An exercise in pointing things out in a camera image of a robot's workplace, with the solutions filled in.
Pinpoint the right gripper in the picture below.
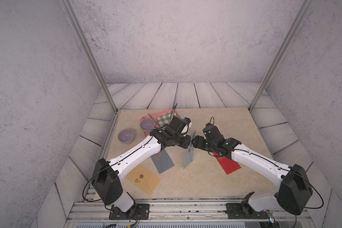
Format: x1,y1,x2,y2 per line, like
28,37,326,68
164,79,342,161
191,134,217,153

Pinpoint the light blue envelope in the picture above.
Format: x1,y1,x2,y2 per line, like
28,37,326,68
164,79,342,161
183,131,196,169

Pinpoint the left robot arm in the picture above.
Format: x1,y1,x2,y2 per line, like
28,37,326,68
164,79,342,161
89,116,192,215

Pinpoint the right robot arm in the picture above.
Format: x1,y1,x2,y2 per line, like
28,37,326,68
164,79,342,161
192,123,313,216

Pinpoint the grey envelope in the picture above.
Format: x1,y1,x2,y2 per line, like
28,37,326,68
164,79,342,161
151,149,174,174

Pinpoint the red envelope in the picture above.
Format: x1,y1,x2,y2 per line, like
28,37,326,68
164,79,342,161
213,152,241,175

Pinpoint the yellow envelope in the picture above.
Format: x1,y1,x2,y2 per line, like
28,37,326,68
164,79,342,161
126,164,161,195

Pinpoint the green checkered cloth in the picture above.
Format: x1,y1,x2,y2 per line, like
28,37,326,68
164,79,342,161
157,111,179,127

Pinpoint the pink tray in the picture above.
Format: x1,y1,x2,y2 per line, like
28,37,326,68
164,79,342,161
140,109,177,136

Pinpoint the lilac bowl on tray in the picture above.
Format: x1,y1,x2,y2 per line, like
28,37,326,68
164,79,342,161
140,118,155,133

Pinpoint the lilac bowl on table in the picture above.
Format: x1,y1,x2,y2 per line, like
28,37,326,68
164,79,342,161
118,129,135,144

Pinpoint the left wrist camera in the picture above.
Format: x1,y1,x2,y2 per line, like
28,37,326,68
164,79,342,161
181,117,192,134

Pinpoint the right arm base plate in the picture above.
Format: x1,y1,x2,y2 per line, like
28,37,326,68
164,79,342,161
224,192,270,219

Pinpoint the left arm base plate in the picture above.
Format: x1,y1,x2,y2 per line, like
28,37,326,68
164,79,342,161
109,203,150,220

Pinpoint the aluminium front rail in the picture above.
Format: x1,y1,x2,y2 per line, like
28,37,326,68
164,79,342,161
65,198,315,228

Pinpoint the right aluminium frame post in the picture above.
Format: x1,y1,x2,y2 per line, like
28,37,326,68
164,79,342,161
249,0,314,113

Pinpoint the aluminium frame post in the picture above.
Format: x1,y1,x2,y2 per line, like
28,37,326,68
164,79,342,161
249,0,314,113
60,0,118,113

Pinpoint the left aluminium frame post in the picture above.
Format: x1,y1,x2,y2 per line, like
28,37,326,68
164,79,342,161
60,0,118,113

